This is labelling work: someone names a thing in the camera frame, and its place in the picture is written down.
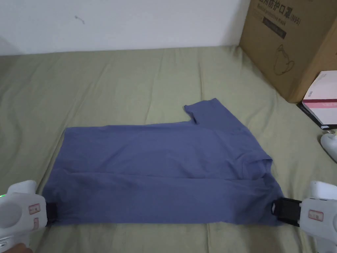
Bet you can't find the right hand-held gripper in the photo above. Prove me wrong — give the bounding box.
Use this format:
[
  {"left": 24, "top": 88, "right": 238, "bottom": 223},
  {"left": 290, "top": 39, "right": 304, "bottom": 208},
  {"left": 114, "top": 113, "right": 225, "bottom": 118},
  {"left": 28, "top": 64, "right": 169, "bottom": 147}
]
[{"left": 271, "top": 180, "right": 337, "bottom": 253}]

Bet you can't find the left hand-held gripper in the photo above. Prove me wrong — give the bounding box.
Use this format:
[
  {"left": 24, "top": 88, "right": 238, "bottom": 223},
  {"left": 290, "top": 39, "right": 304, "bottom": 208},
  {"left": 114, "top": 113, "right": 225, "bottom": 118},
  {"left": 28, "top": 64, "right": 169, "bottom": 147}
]
[{"left": 0, "top": 180, "right": 58, "bottom": 253}]

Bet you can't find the dark blue shirt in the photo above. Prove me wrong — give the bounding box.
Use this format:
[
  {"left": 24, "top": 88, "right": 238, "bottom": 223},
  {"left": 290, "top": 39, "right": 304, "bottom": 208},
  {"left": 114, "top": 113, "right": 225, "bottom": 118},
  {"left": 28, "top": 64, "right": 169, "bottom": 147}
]
[{"left": 41, "top": 98, "right": 285, "bottom": 227}]

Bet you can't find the person's left hand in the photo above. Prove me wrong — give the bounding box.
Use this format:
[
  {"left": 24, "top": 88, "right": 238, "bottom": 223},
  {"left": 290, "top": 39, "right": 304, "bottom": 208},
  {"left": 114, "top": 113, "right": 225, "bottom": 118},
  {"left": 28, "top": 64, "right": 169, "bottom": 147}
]
[{"left": 0, "top": 243, "right": 32, "bottom": 253}]

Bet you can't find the white hand controller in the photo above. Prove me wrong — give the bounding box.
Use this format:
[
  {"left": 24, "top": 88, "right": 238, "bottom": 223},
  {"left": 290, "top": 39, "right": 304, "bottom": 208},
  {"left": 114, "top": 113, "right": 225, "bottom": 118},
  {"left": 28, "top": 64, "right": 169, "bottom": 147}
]
[{"left": 320, "top": 130, "right": 337, "bottom": 160}]

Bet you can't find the black flat box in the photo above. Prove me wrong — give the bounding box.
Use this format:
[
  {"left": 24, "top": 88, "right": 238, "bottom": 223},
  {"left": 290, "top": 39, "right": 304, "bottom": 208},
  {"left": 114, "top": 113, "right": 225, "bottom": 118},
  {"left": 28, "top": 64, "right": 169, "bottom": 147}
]
[{"left": 297, "top": 102, "right": 337, "bottom": 131}]

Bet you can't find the white and pink box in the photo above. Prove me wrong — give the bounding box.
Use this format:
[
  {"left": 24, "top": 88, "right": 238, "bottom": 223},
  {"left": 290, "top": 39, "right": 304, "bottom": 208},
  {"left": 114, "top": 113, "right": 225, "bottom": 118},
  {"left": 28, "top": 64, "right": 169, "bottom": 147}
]
[{"left": 301, "top": 70, "right": 337, "bottom": 127}]

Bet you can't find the bed with pale green sheet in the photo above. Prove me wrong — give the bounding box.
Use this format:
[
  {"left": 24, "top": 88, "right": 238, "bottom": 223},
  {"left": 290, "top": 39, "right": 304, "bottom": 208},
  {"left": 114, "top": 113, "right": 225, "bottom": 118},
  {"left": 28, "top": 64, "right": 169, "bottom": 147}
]
[{"left": 0, "top": 44, "right": 337, "bottom": 253}]

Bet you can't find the large brown cardboard carton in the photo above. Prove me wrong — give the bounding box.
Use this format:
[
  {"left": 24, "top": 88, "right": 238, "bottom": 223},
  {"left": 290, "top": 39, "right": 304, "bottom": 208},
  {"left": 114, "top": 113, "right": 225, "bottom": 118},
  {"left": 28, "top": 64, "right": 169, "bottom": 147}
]
[{"left": 239, "top": 0, "right": 337, "bottom": 104}]

